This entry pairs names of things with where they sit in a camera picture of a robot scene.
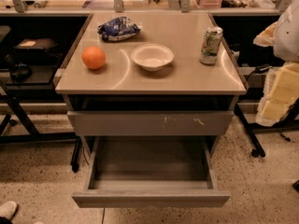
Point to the black desk frame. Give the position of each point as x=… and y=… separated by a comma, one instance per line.
x=33, y=134
x=288, y=124

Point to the orange fruit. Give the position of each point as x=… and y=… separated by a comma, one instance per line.
x=93, y=57

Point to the white bowl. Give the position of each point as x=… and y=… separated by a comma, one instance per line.
x=152, y=57

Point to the black box on shelf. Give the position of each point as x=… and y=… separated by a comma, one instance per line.
x=35, y=50

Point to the white shoe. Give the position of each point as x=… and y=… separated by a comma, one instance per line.
x=8, y=210

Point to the cream foam padded gripper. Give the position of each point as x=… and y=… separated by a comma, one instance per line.
x=288, y=37

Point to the grey drawer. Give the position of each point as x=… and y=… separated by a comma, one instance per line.
x=139, y=123
x=132, y=172

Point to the blue chip bag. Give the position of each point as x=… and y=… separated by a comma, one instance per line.
x=118, y=29

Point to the black power adapter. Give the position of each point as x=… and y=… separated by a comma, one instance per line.
x=262, y=68

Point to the black desk frame right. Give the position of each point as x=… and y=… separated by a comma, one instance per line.
x=288, y=124

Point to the black desk frame left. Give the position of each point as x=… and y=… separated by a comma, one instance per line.
x=33, y=134

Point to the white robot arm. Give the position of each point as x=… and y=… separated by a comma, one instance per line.
x=291, y=15

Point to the green white soda can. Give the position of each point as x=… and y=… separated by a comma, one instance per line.
x=211, y=45

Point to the grey drawer cabinet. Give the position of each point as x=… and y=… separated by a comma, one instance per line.
x=184, y=85

